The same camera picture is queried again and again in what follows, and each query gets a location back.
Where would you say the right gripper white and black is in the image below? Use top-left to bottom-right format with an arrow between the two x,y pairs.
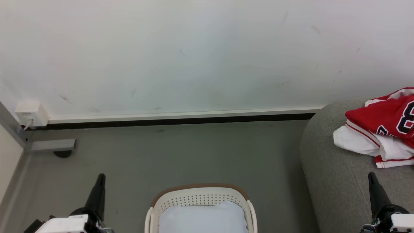
360,172 -> 414,233

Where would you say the left gripper white and black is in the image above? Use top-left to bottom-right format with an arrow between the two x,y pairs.
34,173 -> 106,233

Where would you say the red and white jersey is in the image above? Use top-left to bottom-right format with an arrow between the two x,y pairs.
333,87 -> 414,169

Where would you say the grey fabric sofa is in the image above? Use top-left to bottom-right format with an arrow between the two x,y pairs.
299,98 -> 414,233

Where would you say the beige partition panel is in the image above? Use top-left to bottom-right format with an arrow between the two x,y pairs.
0,125 -> 24,205

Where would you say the black baseboard strip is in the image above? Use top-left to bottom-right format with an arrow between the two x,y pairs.
20,112 -> 316,131

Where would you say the white perforated laundry basket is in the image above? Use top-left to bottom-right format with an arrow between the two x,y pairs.
144,183 -> 258,233

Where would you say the light blue cloth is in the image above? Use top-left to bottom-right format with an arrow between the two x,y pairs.
158,200 -> 249,233

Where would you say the white baseboard strip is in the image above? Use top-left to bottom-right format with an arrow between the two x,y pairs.
48,105 -> 325,124

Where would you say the white wall socket box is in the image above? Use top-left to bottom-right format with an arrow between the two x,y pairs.
15,102 -> 49,127

